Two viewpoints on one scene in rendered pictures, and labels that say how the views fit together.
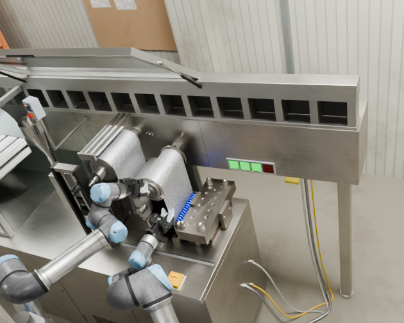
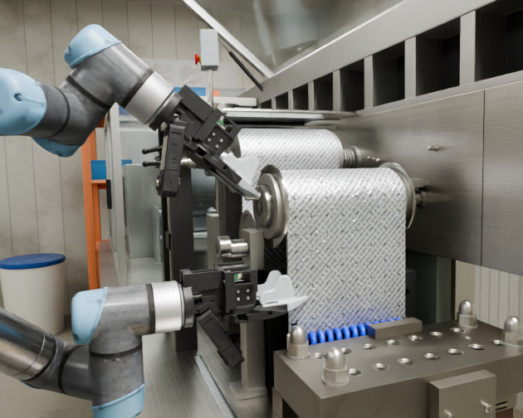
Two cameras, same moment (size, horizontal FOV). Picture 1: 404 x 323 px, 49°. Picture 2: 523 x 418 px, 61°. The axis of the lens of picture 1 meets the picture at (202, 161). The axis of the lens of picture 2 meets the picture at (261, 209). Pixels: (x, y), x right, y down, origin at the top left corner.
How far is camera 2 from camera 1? 1.61 m
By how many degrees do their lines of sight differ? 46
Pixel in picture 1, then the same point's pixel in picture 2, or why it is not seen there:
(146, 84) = (397, 18)
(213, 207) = (425, 361)
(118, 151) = (278, 138)
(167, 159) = (359, 172)
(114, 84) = (348, 46)
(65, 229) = not seen: hidden behind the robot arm
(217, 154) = (515, 212)
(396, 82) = not seen: outside the picture
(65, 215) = not seen: hidden behind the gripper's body
